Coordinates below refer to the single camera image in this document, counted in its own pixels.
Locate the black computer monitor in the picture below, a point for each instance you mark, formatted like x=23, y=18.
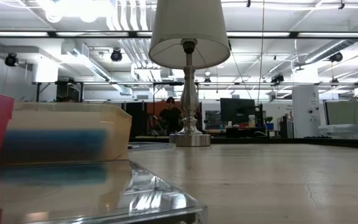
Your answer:
x=237, y=110

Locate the white shade silver table lamp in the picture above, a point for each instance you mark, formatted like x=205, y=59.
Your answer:
x=190, y=18

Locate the person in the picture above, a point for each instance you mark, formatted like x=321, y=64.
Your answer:
x=170, y=118

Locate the wipes canister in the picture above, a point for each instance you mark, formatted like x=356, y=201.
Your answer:
x=252, y=121

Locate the white pillar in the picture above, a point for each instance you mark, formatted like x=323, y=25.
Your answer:
x=304, y=112

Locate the clear plastic container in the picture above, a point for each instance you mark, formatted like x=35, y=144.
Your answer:
x=340, y=130

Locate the translucent orange plastic bin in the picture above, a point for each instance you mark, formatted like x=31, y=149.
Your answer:
x=73, y=115

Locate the clear jewel case black tray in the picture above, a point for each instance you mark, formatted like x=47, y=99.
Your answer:
x=149, y=145
x=135, y=199

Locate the green partition panel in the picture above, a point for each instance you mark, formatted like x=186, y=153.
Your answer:
x=346, y=112

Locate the small blue box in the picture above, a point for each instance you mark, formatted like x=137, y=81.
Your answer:
x=269, y=126

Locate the black ceiling spotlight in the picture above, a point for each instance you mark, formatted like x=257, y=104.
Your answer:
x=11, y=59
x=277, y=78
x=336, y=57
x=116, y=55

